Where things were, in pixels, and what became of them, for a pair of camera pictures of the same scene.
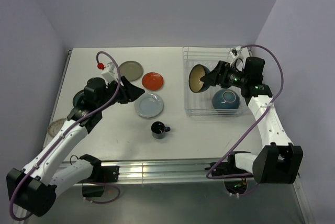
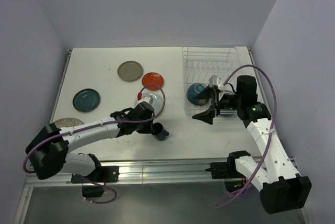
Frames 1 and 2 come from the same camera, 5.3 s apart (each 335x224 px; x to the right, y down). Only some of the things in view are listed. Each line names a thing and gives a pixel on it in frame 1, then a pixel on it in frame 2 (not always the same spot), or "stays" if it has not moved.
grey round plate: [131, 70] stays
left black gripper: [129, 92] -> [149, 129]
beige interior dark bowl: [197, 73] -> [193, 90]
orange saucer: [152, 81] stays
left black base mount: [105, 174] stays
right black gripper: [219, 75] -> [206, 116]
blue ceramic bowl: [225, 99] stays
